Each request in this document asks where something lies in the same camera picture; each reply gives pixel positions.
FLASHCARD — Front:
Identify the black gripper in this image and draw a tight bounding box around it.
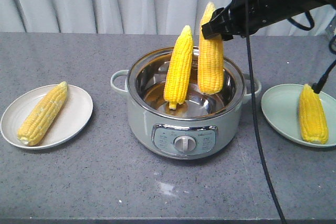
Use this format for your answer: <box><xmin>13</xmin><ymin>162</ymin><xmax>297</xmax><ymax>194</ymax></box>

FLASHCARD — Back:
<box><xmin>201</xmin><ymin>0</ymin><xmax>272</xmax><ymax>41</ymax></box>

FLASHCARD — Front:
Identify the orange yellow corn cob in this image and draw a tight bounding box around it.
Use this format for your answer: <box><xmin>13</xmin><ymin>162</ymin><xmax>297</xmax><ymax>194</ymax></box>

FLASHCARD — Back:
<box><xmin>197</xmin><ymin>1</ymin><xmax>225</xmax><ymax>96</ymax></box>

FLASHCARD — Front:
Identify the bright yellow corn cob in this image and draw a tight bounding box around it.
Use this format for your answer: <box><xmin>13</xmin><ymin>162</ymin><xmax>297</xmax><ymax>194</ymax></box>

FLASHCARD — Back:
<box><xmin>163</xmin><ymin>25</ymin><xmax>194</xmax><ymax>110</ymax></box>

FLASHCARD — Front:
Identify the pale yellow corn cob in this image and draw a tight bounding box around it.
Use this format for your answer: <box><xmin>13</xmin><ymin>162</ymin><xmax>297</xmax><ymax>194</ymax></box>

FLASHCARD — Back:
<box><xmin>17</xmin><ymin>81</ymin><xmax>68</xmax><ymax>146</ymax></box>

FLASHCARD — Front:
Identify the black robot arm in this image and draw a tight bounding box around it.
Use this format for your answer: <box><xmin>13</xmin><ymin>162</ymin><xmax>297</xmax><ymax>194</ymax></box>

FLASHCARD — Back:
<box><xmin>201</xmin><ymin>0</ymin><xmax>335</xmax><ymax>40</ymax></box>

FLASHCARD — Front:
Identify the green electric cooking pot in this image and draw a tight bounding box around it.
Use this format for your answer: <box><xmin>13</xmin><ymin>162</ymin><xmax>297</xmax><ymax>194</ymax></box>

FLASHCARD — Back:
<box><xmin>111</xmin><ymin>47</ymin><xmax>252</xmax><ymax>160</ymax></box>

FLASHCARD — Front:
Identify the light green plate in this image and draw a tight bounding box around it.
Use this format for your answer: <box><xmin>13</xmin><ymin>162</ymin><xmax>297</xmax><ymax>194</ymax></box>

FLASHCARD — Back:
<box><xmin>261</xmin><ymin>84</ymin><xmax>335</xmax><ymax>148</ymax></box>

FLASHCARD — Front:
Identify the cream white plate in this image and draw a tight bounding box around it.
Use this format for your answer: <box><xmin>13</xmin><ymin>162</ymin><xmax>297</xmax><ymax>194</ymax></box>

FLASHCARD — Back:
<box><xmin>1</xmin><ymin>84</ymin><xmax>93</xmax><ymax>150</ymax></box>

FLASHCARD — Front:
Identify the white pleated curtain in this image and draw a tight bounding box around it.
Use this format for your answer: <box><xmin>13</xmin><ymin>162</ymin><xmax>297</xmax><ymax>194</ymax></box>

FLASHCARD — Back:
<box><xmin>0</xmin><ymin>0</ymin><xmax>336</xmax><ymax>37</ymax></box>

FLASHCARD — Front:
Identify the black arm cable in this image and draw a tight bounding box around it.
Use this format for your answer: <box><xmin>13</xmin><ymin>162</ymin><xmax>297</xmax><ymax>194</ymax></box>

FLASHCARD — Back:
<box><xmin>235</xmin><ymin>0</ymin><xmax>288</xmax><ymax>224</ymax></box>

